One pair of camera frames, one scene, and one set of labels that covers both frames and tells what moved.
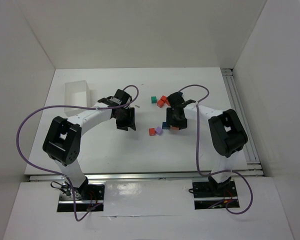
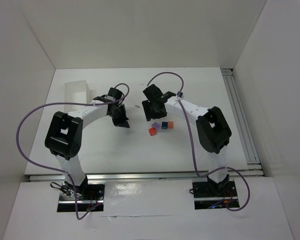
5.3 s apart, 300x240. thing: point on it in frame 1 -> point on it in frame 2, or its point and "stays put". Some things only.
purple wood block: [158, 130] -> [156, 125]
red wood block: [152, 131] stays put
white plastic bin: [76, 93] stays put
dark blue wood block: [164, 125] stays put
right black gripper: [176, 118] -> [151, 111]
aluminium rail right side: [252, 167] stays put
